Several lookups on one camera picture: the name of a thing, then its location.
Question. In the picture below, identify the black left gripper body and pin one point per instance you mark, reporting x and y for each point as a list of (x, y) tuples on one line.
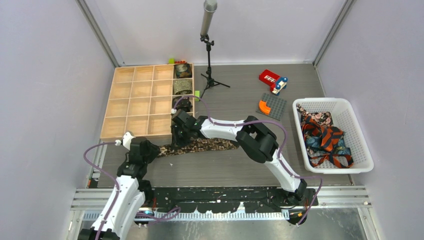
[(151, 154)]

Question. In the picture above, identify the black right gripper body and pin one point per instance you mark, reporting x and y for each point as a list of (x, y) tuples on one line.
[(181, 136)]

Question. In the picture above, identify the brown floral black tie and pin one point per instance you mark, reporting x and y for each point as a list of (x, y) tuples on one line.
[(198, 145)]

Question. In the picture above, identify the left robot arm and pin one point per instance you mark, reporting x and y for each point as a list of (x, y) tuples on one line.
[(130, 191)]

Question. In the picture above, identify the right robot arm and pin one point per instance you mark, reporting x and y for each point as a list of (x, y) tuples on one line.
[(258, 142)]

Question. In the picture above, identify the black beige floral rolled tie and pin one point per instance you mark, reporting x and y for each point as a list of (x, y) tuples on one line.
[(182, 103)]

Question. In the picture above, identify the olive patterned rolled tie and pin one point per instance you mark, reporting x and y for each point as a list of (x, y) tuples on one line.
[(182, 87)]

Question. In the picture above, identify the wooden compartment tray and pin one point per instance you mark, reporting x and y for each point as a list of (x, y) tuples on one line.
[(140, 102)]

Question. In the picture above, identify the dark gold rolled tie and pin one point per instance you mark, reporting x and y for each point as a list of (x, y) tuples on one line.
[(183, 71)]

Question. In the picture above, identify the small red orange blocks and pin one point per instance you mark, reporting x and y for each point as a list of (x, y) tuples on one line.
[(180, 62)]

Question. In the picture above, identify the orange curved block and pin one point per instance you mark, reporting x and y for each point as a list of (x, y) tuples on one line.
[(264, 108)]

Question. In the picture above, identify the black microphone tripod stand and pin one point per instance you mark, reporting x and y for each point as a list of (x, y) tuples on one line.
[(210, 81)]

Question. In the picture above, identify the grey building baseplate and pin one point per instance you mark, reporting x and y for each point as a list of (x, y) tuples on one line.
[(276, 104)]

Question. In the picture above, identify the red toy truck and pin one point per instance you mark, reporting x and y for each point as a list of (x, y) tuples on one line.
[(275, 82)]

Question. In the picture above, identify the grey microphone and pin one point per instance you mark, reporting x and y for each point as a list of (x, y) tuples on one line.
[(209, 6)]

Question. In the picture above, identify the blue patterned tie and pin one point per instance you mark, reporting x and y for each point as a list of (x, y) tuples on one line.
[(313, 147)]

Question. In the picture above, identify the pink floral dark tie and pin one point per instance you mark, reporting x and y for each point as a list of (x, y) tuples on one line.
[(322, 118)]

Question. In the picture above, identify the orange navy striped tie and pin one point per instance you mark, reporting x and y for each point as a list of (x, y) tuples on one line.
[(329, 136)]

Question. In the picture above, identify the white plastic basket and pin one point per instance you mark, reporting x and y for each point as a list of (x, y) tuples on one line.
[(345, 119)]

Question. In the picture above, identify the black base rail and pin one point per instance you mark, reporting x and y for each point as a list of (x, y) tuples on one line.
[(220, 200)]

